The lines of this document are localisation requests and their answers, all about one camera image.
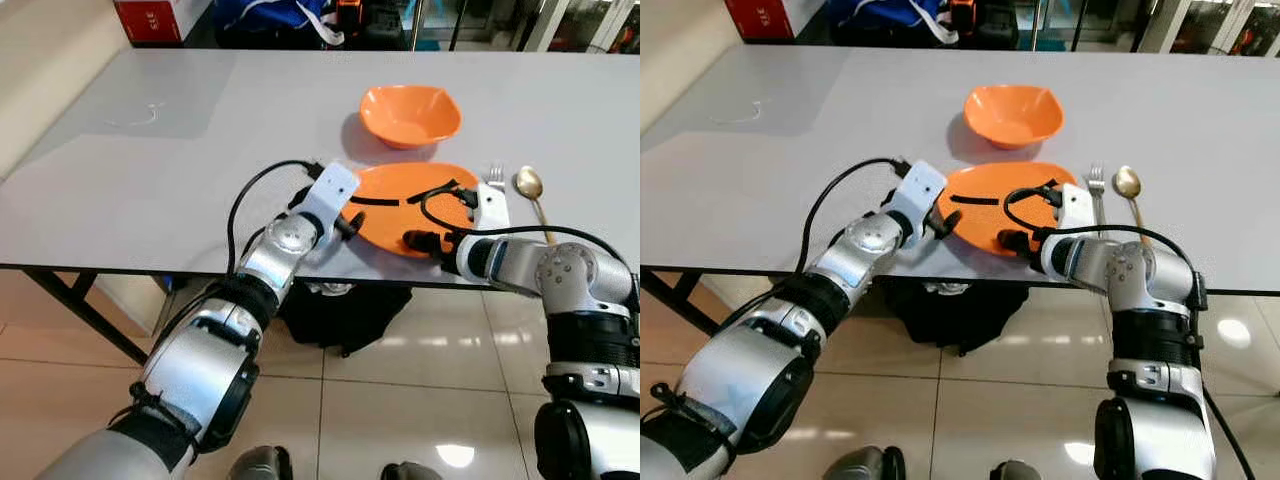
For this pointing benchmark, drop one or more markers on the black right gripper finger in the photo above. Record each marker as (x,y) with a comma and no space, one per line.
(1030,190)
(435,191)
(422,240)
(1016,240)

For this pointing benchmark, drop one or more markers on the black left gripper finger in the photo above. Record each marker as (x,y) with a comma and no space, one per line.
(978,200)
(378,201)
(358,226)
(954,226)

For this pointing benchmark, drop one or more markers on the orange plastic plate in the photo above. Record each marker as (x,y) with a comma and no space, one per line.
(985,225)
(400,225)

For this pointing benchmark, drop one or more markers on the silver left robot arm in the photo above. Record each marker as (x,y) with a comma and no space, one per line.
(200,370)
(750,380)

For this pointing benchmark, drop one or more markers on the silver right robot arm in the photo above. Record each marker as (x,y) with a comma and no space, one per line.
(590,330)
(1150,330)

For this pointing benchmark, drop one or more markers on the silver metal fork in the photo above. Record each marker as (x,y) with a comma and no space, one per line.
(1097,190)
(496,180)

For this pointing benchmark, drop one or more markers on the gold metal spoon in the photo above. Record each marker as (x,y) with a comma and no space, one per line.
(528,183)
(1127,182)

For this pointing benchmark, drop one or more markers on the orange plastic bowl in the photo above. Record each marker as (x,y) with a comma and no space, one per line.
(410,115)
(1013,115)

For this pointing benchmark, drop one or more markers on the black bag under table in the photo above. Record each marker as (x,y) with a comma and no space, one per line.
(345,315)
(948,315)

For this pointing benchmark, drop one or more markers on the orange and black device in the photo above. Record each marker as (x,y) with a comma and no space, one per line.
(350,18)
(963,16)

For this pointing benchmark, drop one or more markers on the blue fabric bag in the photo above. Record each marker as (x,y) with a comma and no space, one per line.
(885,15)
(270,18)

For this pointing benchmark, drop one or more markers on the black metal table leg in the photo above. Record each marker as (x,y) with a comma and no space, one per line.
(85,315)
(665,295)

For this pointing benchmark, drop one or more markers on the grey right robot foot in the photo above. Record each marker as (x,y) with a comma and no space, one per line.
(410,472)
(1015,472)

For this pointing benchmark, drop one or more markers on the grey robot foot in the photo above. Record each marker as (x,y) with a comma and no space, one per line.
(260,465)
(410,472)
(868,465)
(1015,472)

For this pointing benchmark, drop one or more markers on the grey left robot foot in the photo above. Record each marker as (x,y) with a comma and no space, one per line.
(260,465)
(868,465)

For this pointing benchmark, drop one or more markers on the red and white cardboard box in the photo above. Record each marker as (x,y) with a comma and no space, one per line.
(770,18)
(160,20)

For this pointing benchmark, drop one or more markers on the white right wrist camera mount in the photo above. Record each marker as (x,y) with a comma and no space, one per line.
(493,212)
(1075,210)

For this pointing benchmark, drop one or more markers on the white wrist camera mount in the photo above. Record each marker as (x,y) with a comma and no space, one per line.
(493,212)
(330,195)
(1075,210)
(917,195)

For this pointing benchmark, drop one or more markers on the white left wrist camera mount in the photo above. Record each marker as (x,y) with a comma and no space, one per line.
(917,195)
(330,195)

